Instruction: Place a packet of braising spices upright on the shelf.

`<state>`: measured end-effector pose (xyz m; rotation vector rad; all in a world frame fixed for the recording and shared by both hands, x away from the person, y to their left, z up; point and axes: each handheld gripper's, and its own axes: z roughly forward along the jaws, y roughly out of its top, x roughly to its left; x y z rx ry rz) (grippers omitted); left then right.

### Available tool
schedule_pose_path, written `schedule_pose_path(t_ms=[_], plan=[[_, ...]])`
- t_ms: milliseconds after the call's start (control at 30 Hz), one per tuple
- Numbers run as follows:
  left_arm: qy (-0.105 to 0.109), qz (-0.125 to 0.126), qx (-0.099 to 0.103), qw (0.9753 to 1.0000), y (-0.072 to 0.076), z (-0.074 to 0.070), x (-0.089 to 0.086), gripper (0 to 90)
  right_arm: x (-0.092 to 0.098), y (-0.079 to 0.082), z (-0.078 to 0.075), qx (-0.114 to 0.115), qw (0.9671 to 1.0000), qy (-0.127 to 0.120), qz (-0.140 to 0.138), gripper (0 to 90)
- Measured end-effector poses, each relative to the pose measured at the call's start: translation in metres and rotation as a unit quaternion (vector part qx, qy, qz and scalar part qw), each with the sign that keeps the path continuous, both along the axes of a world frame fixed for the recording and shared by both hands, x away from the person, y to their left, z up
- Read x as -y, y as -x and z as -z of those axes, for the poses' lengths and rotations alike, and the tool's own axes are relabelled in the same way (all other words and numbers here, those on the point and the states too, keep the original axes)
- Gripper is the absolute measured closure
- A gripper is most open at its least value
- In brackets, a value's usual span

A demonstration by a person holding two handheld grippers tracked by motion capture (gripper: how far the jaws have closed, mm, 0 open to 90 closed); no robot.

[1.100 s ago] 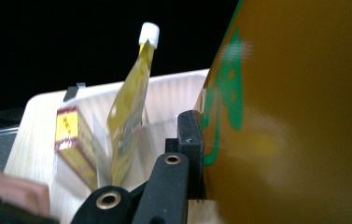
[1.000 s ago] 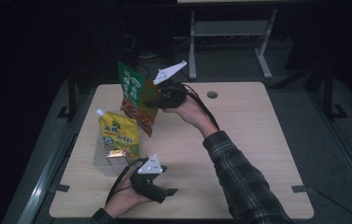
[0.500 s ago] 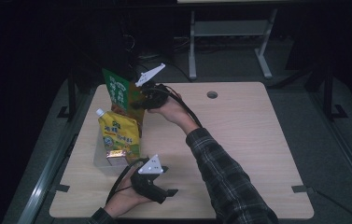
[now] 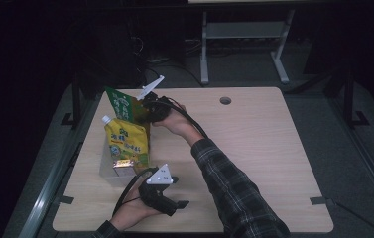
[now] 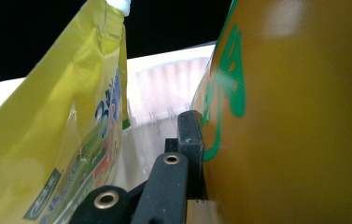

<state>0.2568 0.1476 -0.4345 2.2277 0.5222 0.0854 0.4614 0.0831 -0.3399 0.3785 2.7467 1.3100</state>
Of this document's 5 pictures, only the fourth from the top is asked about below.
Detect yellow spout pouch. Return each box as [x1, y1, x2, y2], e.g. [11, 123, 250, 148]
[100, 114, 151, 170]

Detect clear plastic container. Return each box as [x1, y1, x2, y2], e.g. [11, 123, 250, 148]
[98, 125, 154, 186]

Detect black floor cables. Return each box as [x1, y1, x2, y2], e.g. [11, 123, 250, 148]
[134, 36, 206, 89]

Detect black metal stand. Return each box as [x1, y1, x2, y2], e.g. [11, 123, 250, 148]
[60, 73, 83, 130]
[342, 68, 371, 130]

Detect left hand-held gripper cable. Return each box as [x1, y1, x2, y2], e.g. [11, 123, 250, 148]
[112, 167, 159, 217]

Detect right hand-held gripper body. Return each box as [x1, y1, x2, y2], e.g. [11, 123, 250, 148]
[136, 74, 173, 126]

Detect person's right hand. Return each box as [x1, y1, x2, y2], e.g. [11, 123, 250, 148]
[151, 103, 205, 147]

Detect white metal table frame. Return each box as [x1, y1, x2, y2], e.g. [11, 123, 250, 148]
[199, 9, 297, 85]

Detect grey strap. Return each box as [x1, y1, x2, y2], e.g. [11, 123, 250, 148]
[309, 196, 336, 206]
[54, 195, 75, 205]

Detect thin black floor cable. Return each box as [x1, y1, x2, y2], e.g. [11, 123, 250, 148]
[333, 201, 374, 238]

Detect person's left hand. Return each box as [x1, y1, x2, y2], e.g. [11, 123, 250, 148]
[109, 184, 163, 232]

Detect metal frame rail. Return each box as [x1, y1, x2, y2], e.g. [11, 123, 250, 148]
[17, 98, 99, 238]
[329, 97, 374, 214]

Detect small brown snack packet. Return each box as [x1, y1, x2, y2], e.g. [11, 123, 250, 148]
[112, 158, 137, 178]

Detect green and red food packet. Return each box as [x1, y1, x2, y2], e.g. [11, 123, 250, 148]
[104, 86, 152, 133]

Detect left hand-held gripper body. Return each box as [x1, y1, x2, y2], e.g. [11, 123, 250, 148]
[137, 163, 180, 217]

